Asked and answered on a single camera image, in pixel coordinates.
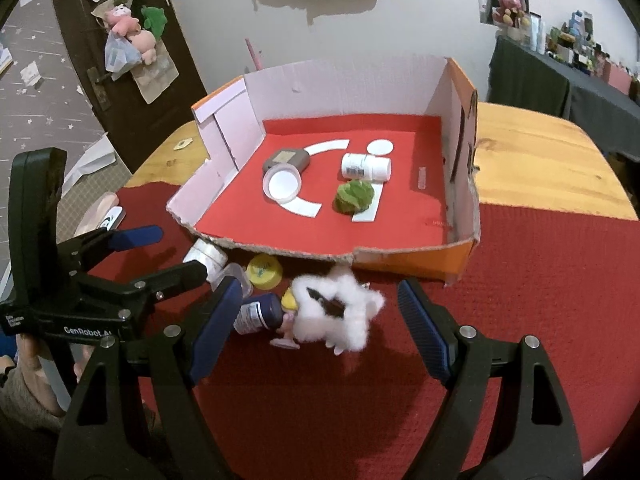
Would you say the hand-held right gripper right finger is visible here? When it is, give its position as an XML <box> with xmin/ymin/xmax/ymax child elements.
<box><xmin>396</xmin><ymin>277</ymin><xmax>586</xmax><ymax>480</ymax></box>

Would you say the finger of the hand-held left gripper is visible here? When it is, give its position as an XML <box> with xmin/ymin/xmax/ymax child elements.
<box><xmin>55</xmin><ymin>225</ymin><xmax>165</xmax><ymax>279</ymax></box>
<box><xmin>75</xmin><ymin>260</ymin><xmax>209</xmax><ymax>321</ymax></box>

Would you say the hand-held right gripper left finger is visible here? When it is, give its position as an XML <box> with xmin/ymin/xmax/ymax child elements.
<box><xmin>56</xmin><ymin>276</ymin><xmax>244</xmax><ymax>480</ymax></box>

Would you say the white round jar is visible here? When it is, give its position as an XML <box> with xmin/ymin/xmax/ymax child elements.
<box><xmin>182</xmin><ymin>240</ymin><xmax>228</xmax><ymax>281</ymax></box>

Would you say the dark blue bottle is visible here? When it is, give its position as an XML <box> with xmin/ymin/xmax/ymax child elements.
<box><xmin>234</xmin><ymin>294</ymin><xmax>286</xmax><ymax>336</ymax></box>

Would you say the small clear plastic box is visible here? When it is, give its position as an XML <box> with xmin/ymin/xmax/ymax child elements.
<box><xmin>212</xmin><ymin>262</ymin><xmax>253</xmax><ymax>298</ymax></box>

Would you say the pink toy figure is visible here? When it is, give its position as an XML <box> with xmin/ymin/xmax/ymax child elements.
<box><xmin>270</xmin><ymin>287</ymin><xmax>303</xmax><ymax>351</ymax></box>

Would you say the white cotton wad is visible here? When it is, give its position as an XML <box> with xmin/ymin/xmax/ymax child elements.
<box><xmin>290</xmin><ymin>265</ymin><xmax>387</xmax><ymax>358</ymax></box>

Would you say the yellow round lid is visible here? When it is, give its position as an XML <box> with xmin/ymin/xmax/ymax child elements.
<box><xmin>247</xmin><ymin>254</ymin><xmax>283</xmax><ymax>289</ymax></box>

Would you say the clear round plastic lid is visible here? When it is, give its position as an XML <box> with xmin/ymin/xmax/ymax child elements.
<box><xmin>262</xmin><ymin>164</ymin><xmax>302</xmax><ymax>204</ymax></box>

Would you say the green wool ball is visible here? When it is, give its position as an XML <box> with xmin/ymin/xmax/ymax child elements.
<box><xmin>334</xmin><ymin>179</ymin><xmax>376</xmax><ymax>214</ymax></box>

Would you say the grey square case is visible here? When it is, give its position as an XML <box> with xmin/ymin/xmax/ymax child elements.
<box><xmin>262</xmin><ymin>148</ymin><xmax>311</xmax><ymax>176</ymax></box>

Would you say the small white bottle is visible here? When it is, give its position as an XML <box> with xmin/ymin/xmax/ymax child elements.
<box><xmin>341</xmin><ymin>152</ymin><xmax>392</xmax><ymax>181</ymax></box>

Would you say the orange and pink cardboard box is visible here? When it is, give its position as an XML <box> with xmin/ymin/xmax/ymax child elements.
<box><xmin>166</xmin><ymin>55</ymin><xmax>482</xmax><ymax>288</ymax></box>

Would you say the person's left forearm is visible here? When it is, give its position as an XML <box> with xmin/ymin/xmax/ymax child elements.
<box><xmin>0</xmin><ymin>365</ymin><xmax>63</xmax><ymax>433</ymax></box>

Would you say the person's left hand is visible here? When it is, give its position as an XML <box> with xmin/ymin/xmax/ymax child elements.
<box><xmin>14</xmin><ymin>336</ymin><xmax>53</xmax><ymax>416</ymax></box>

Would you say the white rectangular device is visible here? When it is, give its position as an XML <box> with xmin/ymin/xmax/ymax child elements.
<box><xmin>100</xmin><ymin>205</ymin><xmax>126</xmax><ymax>231</ymax></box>

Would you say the pink oblong case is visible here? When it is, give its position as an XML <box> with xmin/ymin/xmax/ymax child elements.
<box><xmin>75</xmin><ymin>192</ymin><xmax>121</xmax><ymax>236</ymax></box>

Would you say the white paper sheet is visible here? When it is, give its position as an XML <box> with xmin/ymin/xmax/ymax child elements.
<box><xmin>62</xmin><ymin>132</ymin><xmax>118</xmax><ymax>186</ymax></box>

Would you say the red knitted cloth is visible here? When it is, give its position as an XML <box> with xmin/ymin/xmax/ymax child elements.
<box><xmin>70</xmin><ymin>185</ymin><xmax>640</xmax><ymax>480</ymax></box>

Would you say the white paper note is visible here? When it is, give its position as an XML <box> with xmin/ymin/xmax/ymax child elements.
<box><xmin>19</xmin><ymin>60</ymin><xmax>43</xmax><ymax>86</ymax></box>

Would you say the beige paper bag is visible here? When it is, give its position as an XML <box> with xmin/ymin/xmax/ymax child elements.
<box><xmin>131</xmin><ymin>52</ymin><xmax>180</xmax><ymax>106</ymax></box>

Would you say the clear plastic bag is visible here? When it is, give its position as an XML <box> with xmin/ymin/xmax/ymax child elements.
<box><xmin>103</xmin><ymin>32</ymin><xmax>143</xmax><ymax>73</ymax></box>

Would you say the dark brown door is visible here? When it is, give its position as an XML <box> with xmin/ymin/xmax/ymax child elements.
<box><xmin>47</xmin><ymin>0</ymin><xmax>208</xmax><ymax>173</ymax></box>

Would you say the pink pig plush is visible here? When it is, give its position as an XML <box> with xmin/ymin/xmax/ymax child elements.
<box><xmin>127</xmin><ymin>30</ymin><xmax>158</xmax><ymax>65</ymax></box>

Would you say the pink stick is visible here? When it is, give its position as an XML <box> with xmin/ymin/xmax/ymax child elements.
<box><xmin>244</xmin><ymin>37</ymin><xmax>263</xmax><ymax>72</ymax></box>

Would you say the green plush toy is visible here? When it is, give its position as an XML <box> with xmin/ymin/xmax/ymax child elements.
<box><xmin>141</xmin><ymin>6</ymin><xmax>169</xmax><ymax>38</ymax></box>

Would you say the pink plush toy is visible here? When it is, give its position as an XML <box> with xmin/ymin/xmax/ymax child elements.
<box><xmin>104</xmin><ymin>4</ymin><xmax>140</xmax><ymax>36</ymax></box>

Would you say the dark grey covered table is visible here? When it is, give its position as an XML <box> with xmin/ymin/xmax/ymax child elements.
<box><xmin>487</xmin><ymin>35</ymin><xmax>640</xmax><ymax>161</ymax></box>

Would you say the row of bottles and jars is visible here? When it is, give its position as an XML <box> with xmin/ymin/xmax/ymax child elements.
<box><xmin>520</xmin><ymin>10</ymin><xmax>640</xmax><ymax>81</ymax></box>

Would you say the pink rabbit plush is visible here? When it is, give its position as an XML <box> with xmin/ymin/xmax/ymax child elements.
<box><xmin>492</xmin><ymin>0</ymin><xmax>531</xmax><ymax>28</ymax></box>

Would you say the metal door handle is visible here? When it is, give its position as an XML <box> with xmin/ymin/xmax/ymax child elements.
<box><xmin>86</xmin><ymin>66</ymin><xmax>112</xmax><ymax>111</ymax></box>

